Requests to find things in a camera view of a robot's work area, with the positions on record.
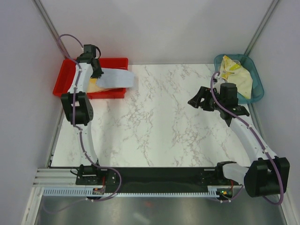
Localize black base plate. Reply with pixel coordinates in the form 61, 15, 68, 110
75, 165, 238, 192

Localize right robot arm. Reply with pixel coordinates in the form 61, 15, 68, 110
187, 83, 290, 197

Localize red plastic tray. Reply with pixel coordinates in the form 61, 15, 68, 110
52, 58, 129, 99

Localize pale yellow patterned towel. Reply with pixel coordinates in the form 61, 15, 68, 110
219, 55, 253, 99

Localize light blue towel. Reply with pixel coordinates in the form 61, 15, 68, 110
96, 68, 135, 89

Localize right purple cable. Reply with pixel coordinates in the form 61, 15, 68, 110
210, 71, 285, 205

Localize right aluminium frame post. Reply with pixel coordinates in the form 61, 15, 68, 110
244, 0, 281, 56

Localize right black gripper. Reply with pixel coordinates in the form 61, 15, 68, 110
187, 86, 225, 112

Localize white slotted cable duct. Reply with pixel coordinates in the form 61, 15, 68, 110
43, 186, 233, 197

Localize teal plastic basket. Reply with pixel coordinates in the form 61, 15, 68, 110
214, 54, 264, 104

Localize aluminium frame post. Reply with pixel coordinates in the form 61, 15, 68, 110
32, 0, 68, 59
244, 0, 281, 56

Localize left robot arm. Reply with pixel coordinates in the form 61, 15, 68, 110
60, 44, 103, 168

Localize left aluminium frame post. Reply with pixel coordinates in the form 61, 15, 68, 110
32, 0, 68, 59

